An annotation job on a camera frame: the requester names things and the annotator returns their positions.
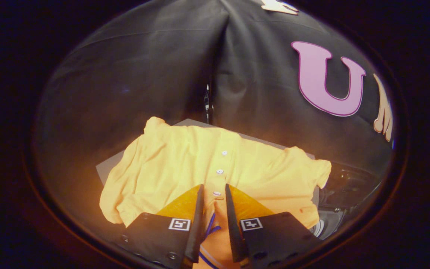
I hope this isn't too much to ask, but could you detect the beige cabinet with dark side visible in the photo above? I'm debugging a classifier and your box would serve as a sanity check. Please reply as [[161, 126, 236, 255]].
[[96, 118, 320, 210]]

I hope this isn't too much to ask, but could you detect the black backdrop cloth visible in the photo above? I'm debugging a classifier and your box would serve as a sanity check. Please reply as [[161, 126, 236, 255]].
[[34, 0, 395, 232]]

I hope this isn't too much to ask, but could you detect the orange polo shirt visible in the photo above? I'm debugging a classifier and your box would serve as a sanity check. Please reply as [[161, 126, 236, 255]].
[[99, 117, 332, 269]]

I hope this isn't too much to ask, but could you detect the black backdrop stand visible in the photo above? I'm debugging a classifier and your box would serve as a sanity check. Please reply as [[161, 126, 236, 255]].
[[204, 84, 212, 124]]

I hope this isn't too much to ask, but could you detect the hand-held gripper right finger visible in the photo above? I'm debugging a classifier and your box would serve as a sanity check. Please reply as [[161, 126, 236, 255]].
[[225, 183, 322, 268]]

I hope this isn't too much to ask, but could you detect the grey washing machine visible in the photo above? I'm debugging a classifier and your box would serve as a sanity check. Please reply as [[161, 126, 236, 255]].
[[312, 161, 385, 240]]

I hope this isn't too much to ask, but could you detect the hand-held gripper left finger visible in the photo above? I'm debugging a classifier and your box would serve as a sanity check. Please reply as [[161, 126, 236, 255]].
[[120, 184, 205, 269]]

